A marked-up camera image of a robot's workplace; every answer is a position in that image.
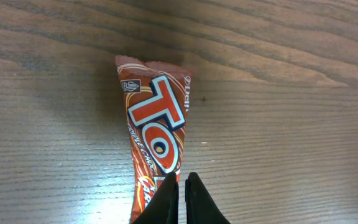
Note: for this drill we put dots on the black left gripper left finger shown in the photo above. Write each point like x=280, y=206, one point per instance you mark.
x=163, y=207

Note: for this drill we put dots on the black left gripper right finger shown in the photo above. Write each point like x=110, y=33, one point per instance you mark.
x=200, y=207

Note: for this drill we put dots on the red Top chocolate bar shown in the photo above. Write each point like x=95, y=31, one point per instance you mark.
x=156, y=100

